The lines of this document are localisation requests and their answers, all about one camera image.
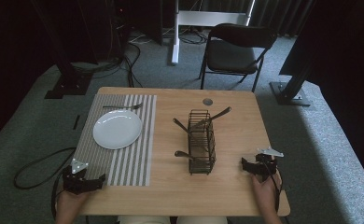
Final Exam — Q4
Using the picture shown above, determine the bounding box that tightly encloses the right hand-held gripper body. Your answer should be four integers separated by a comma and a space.
254, 147, 285, 182

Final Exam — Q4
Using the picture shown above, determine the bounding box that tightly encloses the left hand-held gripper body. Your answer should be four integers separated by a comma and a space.
62, 158, 98, 196

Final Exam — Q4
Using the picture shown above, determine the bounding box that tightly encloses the person's left hand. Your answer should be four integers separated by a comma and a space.
55, 188, 92, 219

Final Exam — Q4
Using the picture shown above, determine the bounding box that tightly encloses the person's right hand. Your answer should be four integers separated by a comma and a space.
250, 169, 285, 218

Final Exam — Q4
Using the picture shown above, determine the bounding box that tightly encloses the grey striped placemat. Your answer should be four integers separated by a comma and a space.
73, 93, 158, 188

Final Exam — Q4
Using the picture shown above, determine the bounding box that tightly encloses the black strip on floor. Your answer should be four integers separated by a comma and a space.
72, 114, 82, 131

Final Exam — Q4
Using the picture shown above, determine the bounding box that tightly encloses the white round plate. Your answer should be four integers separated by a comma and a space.
91, 108, 144, 151

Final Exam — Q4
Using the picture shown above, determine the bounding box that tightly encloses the short dark metal utensil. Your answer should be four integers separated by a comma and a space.
174, 149, 197, 161

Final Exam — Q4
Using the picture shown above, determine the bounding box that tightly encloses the black metal stand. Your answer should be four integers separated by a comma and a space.
30, 0, 94, 100
269, 46, 315, 107

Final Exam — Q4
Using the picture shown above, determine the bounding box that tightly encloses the slim dark metal utensil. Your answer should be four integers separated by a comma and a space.
172, 117, 192, 136

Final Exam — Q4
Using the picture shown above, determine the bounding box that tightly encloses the metal fork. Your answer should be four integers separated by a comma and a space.
102, 102, 144, 111

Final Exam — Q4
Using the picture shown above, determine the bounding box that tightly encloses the black folding chair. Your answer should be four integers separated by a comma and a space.
198, 22, 278, 93

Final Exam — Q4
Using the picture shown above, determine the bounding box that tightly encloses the dark grey curtain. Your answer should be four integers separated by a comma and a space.
251, 0, 315, 37

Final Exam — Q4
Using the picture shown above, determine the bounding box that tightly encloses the black equipment rack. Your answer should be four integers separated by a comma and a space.
95, 0, 164, 64

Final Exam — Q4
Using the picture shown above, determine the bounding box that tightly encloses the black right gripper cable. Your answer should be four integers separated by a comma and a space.
261, 159, 285, 215

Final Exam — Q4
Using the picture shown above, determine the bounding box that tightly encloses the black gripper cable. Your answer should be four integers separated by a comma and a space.
13, 147, 78, 219
261, 159, 285, 215

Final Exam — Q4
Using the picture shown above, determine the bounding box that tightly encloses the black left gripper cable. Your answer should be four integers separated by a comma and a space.
13, 147, 78, 219

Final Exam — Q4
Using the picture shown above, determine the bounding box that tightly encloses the black wire cutlery caddy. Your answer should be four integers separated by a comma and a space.
187, 108, 217, 175

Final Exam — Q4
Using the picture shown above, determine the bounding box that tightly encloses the long-handled dark metal utensil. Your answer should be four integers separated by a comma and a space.
198, 105, 233, 128

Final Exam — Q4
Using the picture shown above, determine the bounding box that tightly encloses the black floor cable bundle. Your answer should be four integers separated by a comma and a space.
91, 29, 146, 89

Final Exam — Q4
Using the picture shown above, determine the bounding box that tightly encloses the white desk frame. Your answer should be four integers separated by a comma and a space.
170, 0, 257, 66

